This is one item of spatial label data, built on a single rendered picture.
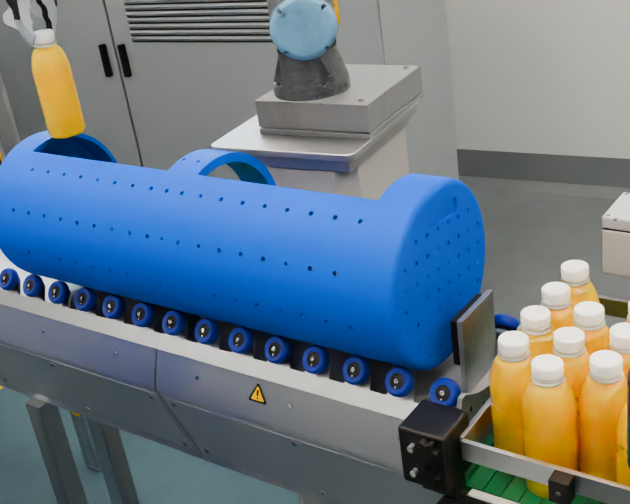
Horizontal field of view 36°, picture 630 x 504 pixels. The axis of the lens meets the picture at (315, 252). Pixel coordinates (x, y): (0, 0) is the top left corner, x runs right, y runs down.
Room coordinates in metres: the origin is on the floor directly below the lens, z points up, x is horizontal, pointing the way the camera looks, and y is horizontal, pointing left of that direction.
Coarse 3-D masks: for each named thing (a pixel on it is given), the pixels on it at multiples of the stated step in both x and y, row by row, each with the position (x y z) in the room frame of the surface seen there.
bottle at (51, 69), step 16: (48, 48) 1.70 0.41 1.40; (32, 64) 1.70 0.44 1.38; (48, 64) 1.69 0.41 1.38; (64, 64) 1.70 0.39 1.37; (48, 80) 1.69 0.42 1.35; (64, 80) 1.70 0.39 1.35; (48, 96) 1.69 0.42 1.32; (64, 96) 1.69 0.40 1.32; (48, 112) 1.69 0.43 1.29; (64, 112) 1.69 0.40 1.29; (80, 112) 1.72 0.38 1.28; (48, 128) 1.70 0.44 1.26; (64, 128) 1.69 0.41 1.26; (80, 128) 1.71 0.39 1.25
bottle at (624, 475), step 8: (624, 408) 0.91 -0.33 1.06; (624, 416) 0.90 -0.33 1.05; (624, 424) 0.90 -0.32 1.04; (616, 432) 0.91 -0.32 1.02; (624, 432) 0.89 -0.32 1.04; (616, 440) 0.91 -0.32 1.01; (624, 440) 0.89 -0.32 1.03; (616, 448) 0.92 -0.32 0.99; (624, 448) 0.89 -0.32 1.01; (616, 456) 0.91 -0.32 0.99; (624, 456) 0.89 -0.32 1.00; (616, 464) 0.91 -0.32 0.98; (624, 464) 0.89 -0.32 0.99; (616, 472) 0.91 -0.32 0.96; (624, 472) 0.89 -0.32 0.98; (616, 480) 0.91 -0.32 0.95; (624, 480) 0.89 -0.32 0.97
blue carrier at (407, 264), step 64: (0, 192) 1.67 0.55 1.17; (64, 192) 1.57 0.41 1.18; (128, 192) 1.49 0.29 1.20; (192, 192) 1.42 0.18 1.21; (256, 192) 1.35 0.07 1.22; (320, 192) 1.30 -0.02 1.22; (384, 192) 1.25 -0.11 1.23; (448, 192) 1.26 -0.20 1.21; (64, 256) 1.55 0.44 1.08; (128, 256) 1.44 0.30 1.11; (192, 256) 1.35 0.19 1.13; (256, 256) 1.28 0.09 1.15; (320, 256) 1.22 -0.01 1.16; (384, 256) 1.16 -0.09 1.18; (448, 256) 1.25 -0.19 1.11; (256, 320) 1.30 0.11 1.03; (320, 320) 1.21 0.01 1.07; (384, 320) 1.13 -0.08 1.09; (448, 320) 1.24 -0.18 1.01
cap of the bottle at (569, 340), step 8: (560, 328) 1.05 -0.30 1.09; (568, 328) 1.05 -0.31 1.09; (576, 328) 1.05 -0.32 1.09; (560, 336) 1.03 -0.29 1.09; (568, 336) 1.03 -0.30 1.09; (576, 336) 1.03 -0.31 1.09; (584, 336) 1.03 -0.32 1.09; (560, 344) 1.02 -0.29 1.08; (568, 344) 1.02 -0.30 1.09; (576, 344) 1.02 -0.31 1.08; (584, 344) 1.03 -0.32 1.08; (568, 352) 1.02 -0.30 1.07; (576, 352) 1.02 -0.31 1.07
